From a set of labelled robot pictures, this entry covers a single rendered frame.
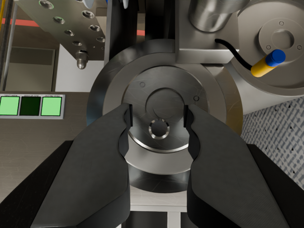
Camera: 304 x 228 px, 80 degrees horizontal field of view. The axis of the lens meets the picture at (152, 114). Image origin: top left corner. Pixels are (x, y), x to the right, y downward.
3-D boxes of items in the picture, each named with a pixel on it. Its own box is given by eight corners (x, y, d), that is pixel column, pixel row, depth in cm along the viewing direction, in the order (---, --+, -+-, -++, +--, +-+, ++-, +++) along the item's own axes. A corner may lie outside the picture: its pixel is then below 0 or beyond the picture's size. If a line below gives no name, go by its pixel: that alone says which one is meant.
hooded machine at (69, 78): (73, 47, 252) (65, 139, 233) (57, 19, 196) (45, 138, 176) (126, 51, 261) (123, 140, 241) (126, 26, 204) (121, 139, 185)
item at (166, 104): (219, 75, 16) (199, 163, 14) (211, 83, 17) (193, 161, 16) (134, 54, 16) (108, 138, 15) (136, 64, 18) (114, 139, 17)
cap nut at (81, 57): (86, 51, 51) (85, 66, 51) (90, 57, 55) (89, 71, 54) (73, 51, 52) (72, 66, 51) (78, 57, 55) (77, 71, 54)
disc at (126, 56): (237, 36, 18) (250, 194, 16) (235, 40, 19) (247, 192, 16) (89, 39, 18) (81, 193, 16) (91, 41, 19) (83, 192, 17)
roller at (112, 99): (223, 50, 18) (231, 175, 16) (183, 105, 43) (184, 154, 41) (104, 52, 18) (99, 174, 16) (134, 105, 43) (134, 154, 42)
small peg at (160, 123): (172, 121, 12) (166, 141, 12) (168, 125, 15) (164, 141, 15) (151, 115, 12) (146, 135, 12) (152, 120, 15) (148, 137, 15)
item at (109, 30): (116, -77, 22) (108, 70, 19) (136, 35, 45) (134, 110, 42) (112, -77, 22) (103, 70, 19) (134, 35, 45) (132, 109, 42)
